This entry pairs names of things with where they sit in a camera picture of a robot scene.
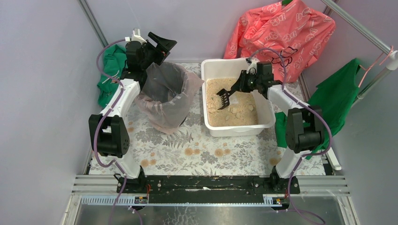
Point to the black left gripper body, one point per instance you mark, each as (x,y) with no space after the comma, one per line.
(154,49)

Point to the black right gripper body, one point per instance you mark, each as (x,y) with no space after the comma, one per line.
(243,83)

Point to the black litter scoop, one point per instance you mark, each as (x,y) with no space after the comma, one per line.
(225,95)

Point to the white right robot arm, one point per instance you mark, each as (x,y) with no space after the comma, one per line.
(305,127)

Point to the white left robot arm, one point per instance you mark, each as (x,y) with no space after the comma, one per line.
(109,136)

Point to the white litter box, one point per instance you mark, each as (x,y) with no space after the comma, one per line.
(220,68)

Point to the beige cat litter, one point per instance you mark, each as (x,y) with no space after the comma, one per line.
(240,112)

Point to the green shirt back left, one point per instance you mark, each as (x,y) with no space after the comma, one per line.
(113,60)

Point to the green shirt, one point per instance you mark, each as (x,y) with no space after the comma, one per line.
(113,60)
(336,95)

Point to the black trash bin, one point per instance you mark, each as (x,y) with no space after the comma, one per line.
(168,90)

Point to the pink patterned garment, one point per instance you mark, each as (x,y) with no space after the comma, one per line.
(291,37)

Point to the pink plastic bin liner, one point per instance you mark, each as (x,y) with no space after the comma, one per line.
(171,99)

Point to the green shirt on right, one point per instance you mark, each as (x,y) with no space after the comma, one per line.
(336,95)

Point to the floral table mat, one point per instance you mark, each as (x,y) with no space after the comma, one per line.
(193,151)

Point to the metal clothes rack bar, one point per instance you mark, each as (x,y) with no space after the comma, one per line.
(377,42)

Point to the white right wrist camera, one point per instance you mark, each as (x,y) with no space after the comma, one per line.
(252,65)

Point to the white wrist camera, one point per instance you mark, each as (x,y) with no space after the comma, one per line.
(135,36)
(252,65)

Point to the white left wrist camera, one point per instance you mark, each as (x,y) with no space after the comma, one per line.
(135,36)

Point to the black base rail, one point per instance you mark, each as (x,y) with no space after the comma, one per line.
(162,189)

